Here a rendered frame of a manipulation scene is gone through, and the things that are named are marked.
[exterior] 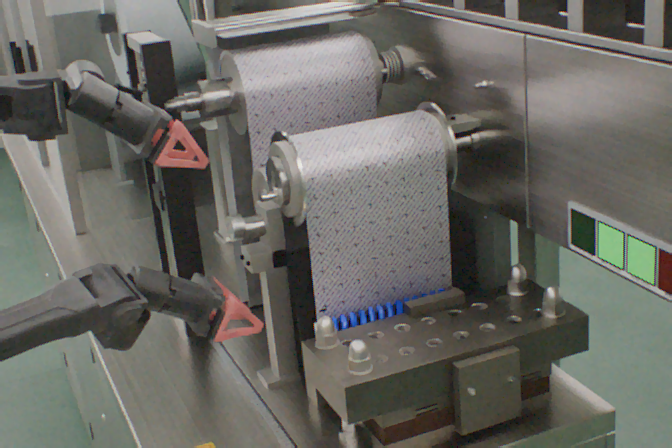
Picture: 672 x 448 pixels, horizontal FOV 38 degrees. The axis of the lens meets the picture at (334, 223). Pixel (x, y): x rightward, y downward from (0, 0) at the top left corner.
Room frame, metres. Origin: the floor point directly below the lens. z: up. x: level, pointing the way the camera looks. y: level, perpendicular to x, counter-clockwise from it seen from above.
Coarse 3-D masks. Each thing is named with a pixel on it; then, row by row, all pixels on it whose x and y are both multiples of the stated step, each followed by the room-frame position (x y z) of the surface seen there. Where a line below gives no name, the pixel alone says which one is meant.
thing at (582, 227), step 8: (576, 216) 1.25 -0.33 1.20; (584, 216) 1.24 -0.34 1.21; (576, 224) 1.25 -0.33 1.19; (584, 224) 1.24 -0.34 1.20; (592, 224) 1.22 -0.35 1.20; (576, 232) 1.25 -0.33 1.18; (584, 232) 1.24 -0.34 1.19; (592, 232) 1.22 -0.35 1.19; (576, 240) 1.25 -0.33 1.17; (584, 240) 1.24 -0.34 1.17; (592, 240) 1.22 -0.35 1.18; (584, 248) 1.24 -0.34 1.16; (592, 248) 1.22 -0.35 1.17
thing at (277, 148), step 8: (440, 128) 1.46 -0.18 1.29; (272, 144) 1.42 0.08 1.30; (280, 144) 1.40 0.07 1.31; (272, 152) 1.43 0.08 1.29; (280, 152) 1.39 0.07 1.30; (288, 152) 1.38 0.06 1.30; (448, 152) 1.44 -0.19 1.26; (288, 160) 1.36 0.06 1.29; (448, 160) 1.44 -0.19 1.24; (288, 168) 1.36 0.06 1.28; (296, 176) 1.35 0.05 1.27; (296, 184) 1.35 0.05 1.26; (296, 192) 1.35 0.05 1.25; (296, 200) 1.35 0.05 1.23; (288, 208) 1.38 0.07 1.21; (296, 208) 1.36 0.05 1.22; (288, 216) 1.39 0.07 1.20
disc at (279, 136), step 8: (272, 136) 1.44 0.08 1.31; (280, 136) 1.41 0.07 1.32; (288, 136) 1.39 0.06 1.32; (288, 144) 1.38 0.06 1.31; (296, 152) 1.36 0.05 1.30; (296, 160) 1.35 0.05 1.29; (296, 168) 1.36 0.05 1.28; (304, 176) 1.34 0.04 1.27; (304, 184) 1.34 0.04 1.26; (304, 192) 1.34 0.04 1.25; (304, 200) 1.34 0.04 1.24; (304, 208) 1.34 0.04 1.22; (296, 216) 1.38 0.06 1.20; (304, 216) 1.35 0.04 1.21; (296, 224) 1.38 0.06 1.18
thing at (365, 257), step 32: (320, 224) 1.36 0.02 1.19; (352, 224) 1.37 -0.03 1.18; (384, 224) 1.39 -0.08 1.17; (416, 224) 1.41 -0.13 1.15; (448, 224) 1.43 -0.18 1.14; (320, 256) 1.35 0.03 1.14; (352, 256) 1.37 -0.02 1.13; (384, 256) 1.39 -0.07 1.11; (416, 256) 1.41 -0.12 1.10; (448, 256) 1.43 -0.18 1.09; (320, 288) 1.35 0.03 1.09; (352, 288) 1.37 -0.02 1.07; (384, 288) 1.39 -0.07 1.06; (416, 288) 1.41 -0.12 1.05
